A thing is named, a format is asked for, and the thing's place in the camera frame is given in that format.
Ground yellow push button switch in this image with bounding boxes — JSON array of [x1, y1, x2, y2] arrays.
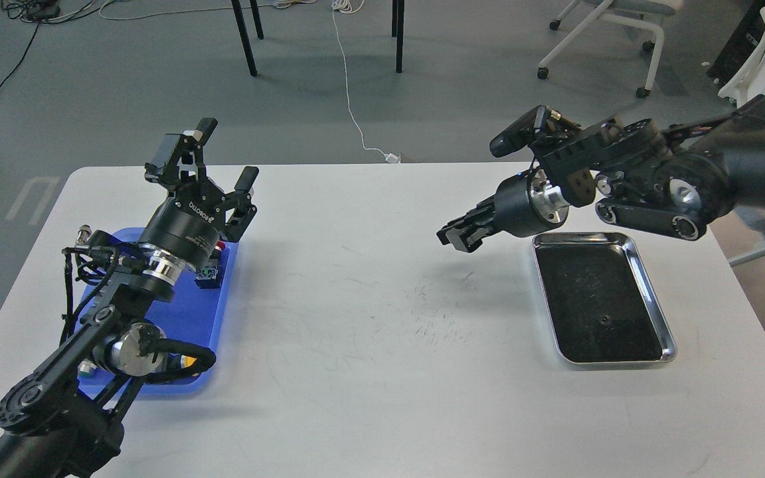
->
[[174, 355, 198, 374]]

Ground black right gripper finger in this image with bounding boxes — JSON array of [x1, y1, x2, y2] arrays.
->
[[450, 204, 500, 253], [436, 197, 497, 245]]

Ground red push button switch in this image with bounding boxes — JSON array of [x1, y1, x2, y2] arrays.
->
[[194, 241, 226, 289]]

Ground blue plastic tray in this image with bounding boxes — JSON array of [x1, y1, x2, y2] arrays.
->
[[79, 227, 241, 399]]

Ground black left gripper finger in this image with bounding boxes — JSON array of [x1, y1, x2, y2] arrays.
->
[[220, 166, 259, 243], [180, 118, 218, 182]]

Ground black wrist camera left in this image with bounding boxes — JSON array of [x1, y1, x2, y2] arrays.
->
[[145, 133, 188, 190]]

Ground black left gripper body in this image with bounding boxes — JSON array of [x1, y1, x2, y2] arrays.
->
[[137, 179, 230, 270]]

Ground silver metal tray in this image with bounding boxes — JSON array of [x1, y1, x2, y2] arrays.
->
[[532, 231, 677, 368]]

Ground green orange push button switch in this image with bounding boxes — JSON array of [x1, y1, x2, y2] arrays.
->
[[77, 360, 98, 382]]

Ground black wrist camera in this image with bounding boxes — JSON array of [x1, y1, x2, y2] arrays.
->
[[145, 133, 188, 190], [489, 105, 550, 158]]

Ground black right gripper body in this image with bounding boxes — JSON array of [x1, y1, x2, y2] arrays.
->
[[493, 175, 570, 237]]

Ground black table legs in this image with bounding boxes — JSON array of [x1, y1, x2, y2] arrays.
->
[[230, 0, 404, 78]]

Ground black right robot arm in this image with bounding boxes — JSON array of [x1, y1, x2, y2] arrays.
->
[[436, 95, 765, 253]]

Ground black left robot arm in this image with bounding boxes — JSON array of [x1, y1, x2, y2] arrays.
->
[[0, 118, 259, 477]]

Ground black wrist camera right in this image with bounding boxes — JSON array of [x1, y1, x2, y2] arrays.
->
[[489, 105, 550, 158]]

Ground white cable with plug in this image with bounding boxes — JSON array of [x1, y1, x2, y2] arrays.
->
[[331, 0, 402, 164]]

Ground white rolling chair base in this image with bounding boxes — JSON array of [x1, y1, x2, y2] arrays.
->
[[537, 0, 677, 98]]

